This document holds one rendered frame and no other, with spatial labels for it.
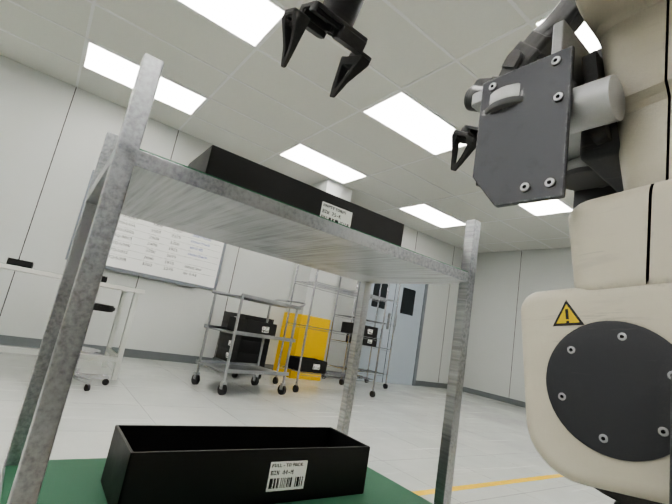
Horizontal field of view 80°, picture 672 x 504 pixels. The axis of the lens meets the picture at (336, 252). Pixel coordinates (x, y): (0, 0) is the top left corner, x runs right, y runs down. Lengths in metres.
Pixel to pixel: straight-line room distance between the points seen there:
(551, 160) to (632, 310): 0.15
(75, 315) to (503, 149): 0.59
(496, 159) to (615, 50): 0.16
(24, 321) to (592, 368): 5.43
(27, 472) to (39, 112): 5.31
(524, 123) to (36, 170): 5.45
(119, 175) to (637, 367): 0.65
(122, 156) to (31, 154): 5.02
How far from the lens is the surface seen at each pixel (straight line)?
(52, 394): 0.68
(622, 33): 0.56
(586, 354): 0.40
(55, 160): 5.70
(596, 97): 0.47
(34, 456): 0.70
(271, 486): 1.01
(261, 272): 6.17
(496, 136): 0.49
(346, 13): 0.71
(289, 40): 0.71
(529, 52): 0.99
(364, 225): 1.07
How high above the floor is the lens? 0.73
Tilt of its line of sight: 11 degrees up
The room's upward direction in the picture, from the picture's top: 10 degrees clockwise
